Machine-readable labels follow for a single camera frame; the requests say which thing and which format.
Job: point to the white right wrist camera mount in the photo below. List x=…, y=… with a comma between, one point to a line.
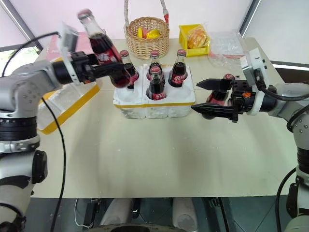
x=253, y=60

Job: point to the yellow plastic bin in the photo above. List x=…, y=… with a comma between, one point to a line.
x=184, y=41

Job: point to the yellow snack packet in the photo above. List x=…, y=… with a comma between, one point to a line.
x=154, y=33

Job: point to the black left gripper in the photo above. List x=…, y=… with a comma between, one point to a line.
x=80, y=67

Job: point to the clear plastic bag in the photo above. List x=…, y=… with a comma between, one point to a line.
x=224, y=43

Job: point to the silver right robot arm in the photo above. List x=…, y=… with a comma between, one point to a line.
x=298, y=116

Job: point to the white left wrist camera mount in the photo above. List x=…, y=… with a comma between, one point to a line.
x=68, y=41

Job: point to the cola bottle with red cap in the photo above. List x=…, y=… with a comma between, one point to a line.
x=156, y=87
x=154, y=60
x=132, y=71
x=178, y=72
x=217, y=97
x=101, y=43

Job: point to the yellow tray with plastic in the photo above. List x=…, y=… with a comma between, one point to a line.
x=65, y=101

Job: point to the clear bag of orange snacks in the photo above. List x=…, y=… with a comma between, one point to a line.
x=198, y=37

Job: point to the dark round robot base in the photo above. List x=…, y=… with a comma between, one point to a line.
x=135, y=229

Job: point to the grey rounded robot leg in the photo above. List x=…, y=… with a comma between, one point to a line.
x=184, y=215
x=116, y=212

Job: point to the pink snack packet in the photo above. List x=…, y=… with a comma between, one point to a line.
x=144, y=32

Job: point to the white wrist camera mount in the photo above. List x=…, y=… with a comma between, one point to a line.
x=68, y=41
x=253, y=60

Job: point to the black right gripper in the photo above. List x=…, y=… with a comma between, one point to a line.
x=242, y=99

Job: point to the white foam crate yellow tape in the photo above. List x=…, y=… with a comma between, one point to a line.
x=157, y=111

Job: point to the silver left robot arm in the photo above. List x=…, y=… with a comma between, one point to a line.
x=24, y=96

